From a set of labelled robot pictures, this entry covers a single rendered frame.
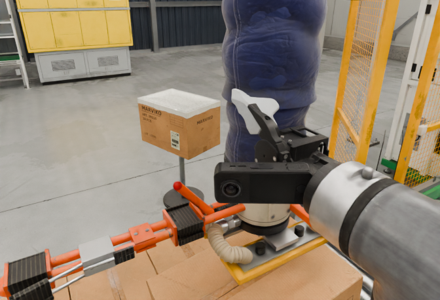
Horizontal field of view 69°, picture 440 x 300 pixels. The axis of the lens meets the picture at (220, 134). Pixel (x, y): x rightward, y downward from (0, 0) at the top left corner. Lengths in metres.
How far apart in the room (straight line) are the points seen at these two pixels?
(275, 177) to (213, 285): 0.82
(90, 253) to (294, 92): 0.58
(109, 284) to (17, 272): 1.01
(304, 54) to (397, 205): 0.46
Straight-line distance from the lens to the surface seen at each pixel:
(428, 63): 2.31
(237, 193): 0.38
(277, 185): 0.38
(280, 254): 0.94
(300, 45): 0.70
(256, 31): 0.69
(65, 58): 8.00
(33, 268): 0.81
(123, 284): 1.77
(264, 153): 0.42
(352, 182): 0.34
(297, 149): 0.41
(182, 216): 0.85
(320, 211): 0.34
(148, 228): 0.83
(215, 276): 1.17
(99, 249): 0.81
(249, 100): 0.44
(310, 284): 1.15
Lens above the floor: 1.83
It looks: 24 degrees down
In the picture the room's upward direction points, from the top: straight up
